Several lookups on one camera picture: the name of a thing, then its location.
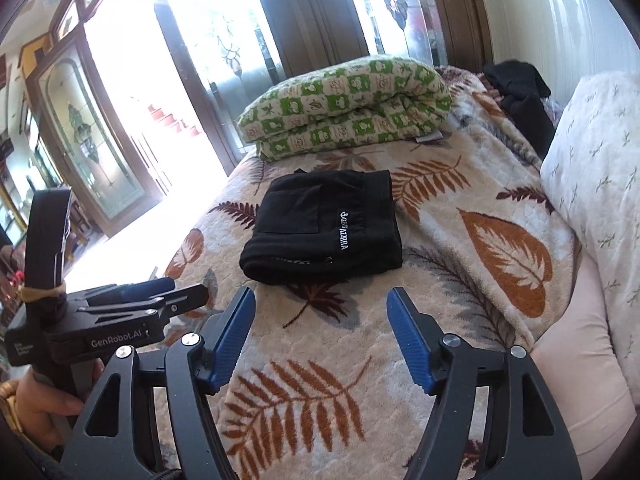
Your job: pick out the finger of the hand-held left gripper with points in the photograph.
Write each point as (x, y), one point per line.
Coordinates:
(185, 297)
(145, 287)

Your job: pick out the stained glass door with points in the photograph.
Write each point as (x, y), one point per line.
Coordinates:
(95, 135)

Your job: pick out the white floral duvet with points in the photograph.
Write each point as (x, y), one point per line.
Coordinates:
(595, 160)

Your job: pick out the black pants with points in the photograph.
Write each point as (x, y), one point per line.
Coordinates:
(300, 220)

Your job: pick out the green checked folded quilt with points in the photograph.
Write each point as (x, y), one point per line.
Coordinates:
(345, 105)

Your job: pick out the dark clothing pile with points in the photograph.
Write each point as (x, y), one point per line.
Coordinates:
(520, 95)

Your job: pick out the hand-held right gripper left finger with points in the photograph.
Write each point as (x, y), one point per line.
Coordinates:
(230, 340)

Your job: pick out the leaf print fleece blanket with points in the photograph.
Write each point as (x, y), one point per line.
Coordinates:
(350, 360)

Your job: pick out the pale pink bed sheet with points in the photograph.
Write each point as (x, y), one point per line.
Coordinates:
(575, 360)

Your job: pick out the person's left hand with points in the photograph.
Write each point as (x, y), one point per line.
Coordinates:
(35, 405)

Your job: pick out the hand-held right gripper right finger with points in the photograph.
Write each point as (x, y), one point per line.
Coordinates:
(407, 335)

